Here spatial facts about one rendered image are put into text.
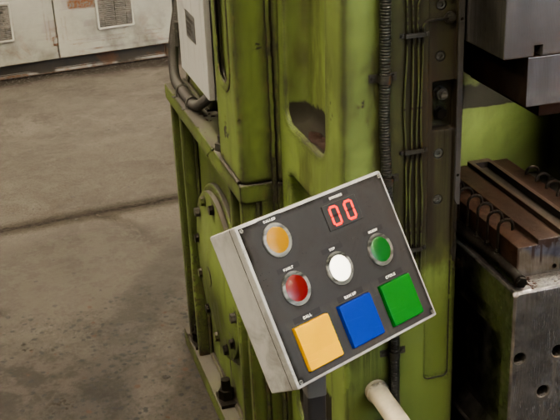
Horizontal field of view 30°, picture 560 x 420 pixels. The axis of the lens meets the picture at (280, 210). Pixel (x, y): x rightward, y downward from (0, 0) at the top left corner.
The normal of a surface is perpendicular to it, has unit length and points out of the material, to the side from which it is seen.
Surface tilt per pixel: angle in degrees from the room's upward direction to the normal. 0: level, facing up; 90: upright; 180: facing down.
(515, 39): 90
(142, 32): 90
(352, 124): 90
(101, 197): 0
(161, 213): 0
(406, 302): 60
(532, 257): 90
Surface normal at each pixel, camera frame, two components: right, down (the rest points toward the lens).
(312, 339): 0.56, -0.22
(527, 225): -0.04, -0.92
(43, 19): 0.40, 0.36
